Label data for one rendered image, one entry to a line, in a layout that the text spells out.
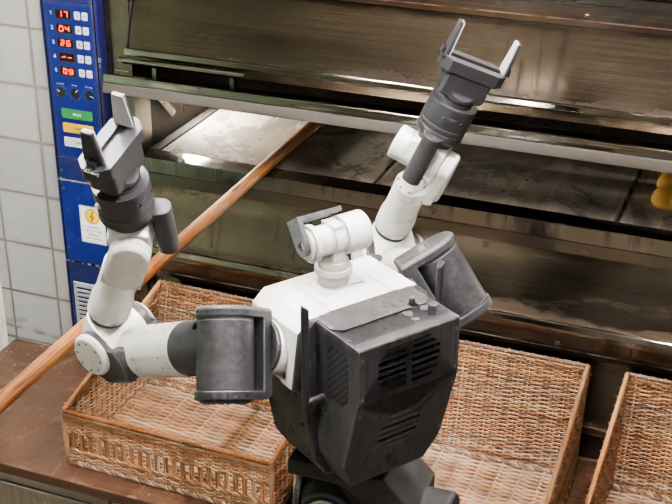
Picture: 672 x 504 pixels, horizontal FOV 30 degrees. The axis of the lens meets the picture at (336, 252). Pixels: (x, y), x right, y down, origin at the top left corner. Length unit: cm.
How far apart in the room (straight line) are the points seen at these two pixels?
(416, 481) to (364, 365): 38
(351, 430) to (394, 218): 55
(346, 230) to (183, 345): 32
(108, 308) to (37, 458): 109
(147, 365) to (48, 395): 131
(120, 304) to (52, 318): 150
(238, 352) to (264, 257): 121
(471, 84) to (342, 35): 72
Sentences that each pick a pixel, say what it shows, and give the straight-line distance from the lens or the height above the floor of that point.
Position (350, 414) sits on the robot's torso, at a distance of 195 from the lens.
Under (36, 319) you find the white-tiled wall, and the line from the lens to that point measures 362.
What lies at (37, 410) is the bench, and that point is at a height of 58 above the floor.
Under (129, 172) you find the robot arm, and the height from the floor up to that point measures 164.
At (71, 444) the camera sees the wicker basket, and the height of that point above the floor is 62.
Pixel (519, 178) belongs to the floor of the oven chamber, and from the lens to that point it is 307.
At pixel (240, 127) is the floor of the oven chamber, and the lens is 337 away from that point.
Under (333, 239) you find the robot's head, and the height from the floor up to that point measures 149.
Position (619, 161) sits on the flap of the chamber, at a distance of 260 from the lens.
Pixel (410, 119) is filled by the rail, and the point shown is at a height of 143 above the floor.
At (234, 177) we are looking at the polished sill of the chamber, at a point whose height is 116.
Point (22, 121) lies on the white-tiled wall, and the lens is 336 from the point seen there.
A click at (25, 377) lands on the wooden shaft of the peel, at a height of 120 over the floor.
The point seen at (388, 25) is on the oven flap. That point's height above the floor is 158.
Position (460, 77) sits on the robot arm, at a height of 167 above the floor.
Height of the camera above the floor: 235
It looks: 26 degrees down
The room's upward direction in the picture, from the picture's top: straight up
